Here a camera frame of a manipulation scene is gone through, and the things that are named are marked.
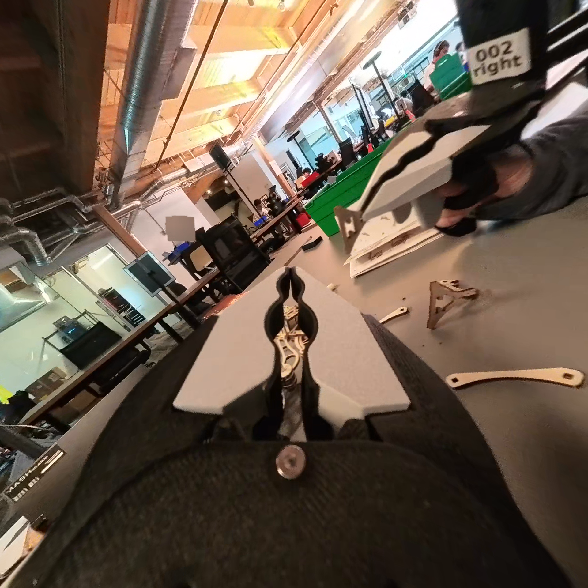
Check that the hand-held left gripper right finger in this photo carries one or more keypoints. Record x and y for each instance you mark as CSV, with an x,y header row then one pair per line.
x,y
353,363

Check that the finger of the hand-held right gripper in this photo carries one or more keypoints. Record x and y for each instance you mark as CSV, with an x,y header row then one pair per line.
x,y
402,144
413,179

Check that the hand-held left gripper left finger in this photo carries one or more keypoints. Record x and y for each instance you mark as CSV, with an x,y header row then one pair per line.
x,y
225,363

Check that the triangular wooden frame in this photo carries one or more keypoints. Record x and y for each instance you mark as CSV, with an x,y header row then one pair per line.
x,y
433,307
342,220

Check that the person's right forearm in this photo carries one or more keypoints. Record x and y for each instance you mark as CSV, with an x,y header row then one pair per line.
x,y
560,170

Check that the wooden bicycle model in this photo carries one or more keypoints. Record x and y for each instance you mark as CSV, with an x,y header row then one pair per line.
x,y
287,342

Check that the person's right hand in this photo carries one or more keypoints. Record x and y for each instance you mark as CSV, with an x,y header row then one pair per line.
x,y
514,177

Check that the curved wooden strip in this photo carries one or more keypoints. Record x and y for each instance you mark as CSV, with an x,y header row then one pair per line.
x,y
514,377
394,315

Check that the instruction booklet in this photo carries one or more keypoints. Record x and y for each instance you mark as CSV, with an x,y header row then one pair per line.
x,y
390,250

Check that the green plastic bin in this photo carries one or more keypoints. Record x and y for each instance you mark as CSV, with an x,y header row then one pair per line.
x,y
340,202
450,78

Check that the black floor lamp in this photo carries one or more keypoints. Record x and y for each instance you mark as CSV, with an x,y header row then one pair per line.
x,y
374,56
295,134

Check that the black mesh office chair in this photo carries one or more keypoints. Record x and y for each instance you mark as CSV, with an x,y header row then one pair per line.
x,y
229,252

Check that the grey panel on stand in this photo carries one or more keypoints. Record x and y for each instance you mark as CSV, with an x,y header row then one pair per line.
x,y
149,273

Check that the small black block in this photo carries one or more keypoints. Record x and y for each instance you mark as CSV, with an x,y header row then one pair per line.
x,y
312,244

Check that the black speaker on stand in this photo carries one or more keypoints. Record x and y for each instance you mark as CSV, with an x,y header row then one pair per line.
x,y
219,155

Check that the black table label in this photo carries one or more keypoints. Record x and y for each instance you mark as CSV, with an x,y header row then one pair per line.
x,y
34,473

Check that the grey ceiling pipes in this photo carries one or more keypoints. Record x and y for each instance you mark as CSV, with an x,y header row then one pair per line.
x,y
27,243

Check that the metal ventilation duct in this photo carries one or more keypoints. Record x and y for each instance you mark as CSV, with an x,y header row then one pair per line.
x,y
142,92

